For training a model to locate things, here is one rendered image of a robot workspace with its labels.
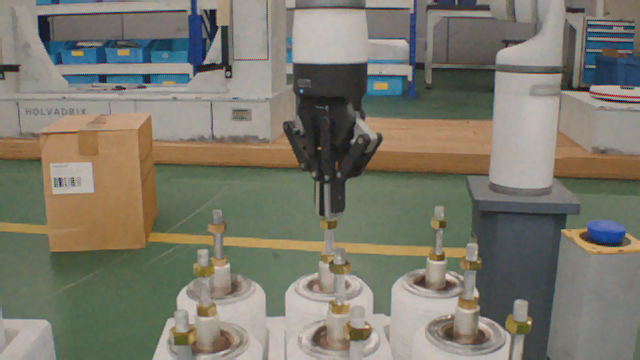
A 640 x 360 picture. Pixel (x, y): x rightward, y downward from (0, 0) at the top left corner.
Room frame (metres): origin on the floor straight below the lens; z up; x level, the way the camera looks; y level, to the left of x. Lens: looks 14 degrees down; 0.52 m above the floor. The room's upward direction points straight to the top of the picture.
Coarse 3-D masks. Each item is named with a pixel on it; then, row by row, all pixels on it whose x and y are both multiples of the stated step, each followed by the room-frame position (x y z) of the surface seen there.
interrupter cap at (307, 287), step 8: (304, 280) 0.63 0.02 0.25; (312, 280) 0.63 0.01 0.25; (352, 280) 0.63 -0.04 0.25; (360, 280) 0.62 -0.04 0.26; (296, 288) 0.60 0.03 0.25; (304, 288) 0.61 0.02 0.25; (312, 288) 0.61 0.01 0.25; (352, 288) 0.60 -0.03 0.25; (360, 288) 0.60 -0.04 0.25; (304, 296) 0.59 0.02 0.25; (312, 296) 0.58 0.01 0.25; (320, 296) 0.59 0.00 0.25; (328, 296) 0.59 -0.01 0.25; (352, 296) 0.58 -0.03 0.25
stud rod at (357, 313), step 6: (354, 306) 0.38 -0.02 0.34; (360, 306) 0.38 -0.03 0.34; (354, 312) 0.38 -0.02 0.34; (360, 312) 0.38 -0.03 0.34; (354, 318) 0.38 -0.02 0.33; (360, 318) 0.38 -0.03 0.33; (354, 324) 0.38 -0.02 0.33; (360, 324) 0.38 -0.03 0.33; (354, 342) 0.38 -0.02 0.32; (360, 342) 0.38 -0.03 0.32; (354, 348) 0.38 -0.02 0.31; (360, 348) 0.38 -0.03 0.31; (354, 354) 0.38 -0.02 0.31; (360, 354) 0.38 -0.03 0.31
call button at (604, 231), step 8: (592, 224) 0.59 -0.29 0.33; (600, 224) 0.59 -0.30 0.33; (608, 224) 0.59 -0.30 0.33; (616, 224) 0.59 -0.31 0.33; (592, 232) 0.58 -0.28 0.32; (600, 232) 0.57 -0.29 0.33; (608, 232) 0.57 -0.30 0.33; (616, 232) 0.57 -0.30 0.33; (624, 232) 0.57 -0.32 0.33; (600, 240) 0.58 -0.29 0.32; (608, 240) 0.57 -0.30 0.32; (616, 240) 0.57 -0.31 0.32
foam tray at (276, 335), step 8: (168, 320) 0.67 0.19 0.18; (272, 320) 0.67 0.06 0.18; (280, 320) 0.67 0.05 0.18; (376, 320) 0.67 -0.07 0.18; (384, 320) 0.67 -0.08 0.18; (168, 328) 0.65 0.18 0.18; (272, 328) 0.65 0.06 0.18; (280, 328) 0.65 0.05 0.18; (376, 328) 0.65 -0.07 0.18; (384, 328) 0.67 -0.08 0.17; (168, 336) 0.63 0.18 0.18; (272, 336) 0.63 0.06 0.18; (280, 336) 0.63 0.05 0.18; (384, 336) 0.63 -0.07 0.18; (160, 344) 0.61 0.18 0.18; (272, 344) 0.62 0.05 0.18; (280, 344) 0.62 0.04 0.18; (272, 352) 0.60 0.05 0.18; (280, 352) 0.60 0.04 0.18
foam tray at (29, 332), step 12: (12, 324) 0.65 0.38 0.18; (24, 324) 0.65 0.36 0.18; (36, 324) 0.65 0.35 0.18; (48, 324) 0.66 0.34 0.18; (12, 336) 0.64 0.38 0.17; (24, 336) 0.62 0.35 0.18; (36, 336) 0.62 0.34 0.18; (48, 336) 0.65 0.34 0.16; (12, 348) 0.59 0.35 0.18; (24, 348) 0.59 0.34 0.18; (36, 348) 0.62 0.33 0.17; (48, 348) 0.65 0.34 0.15
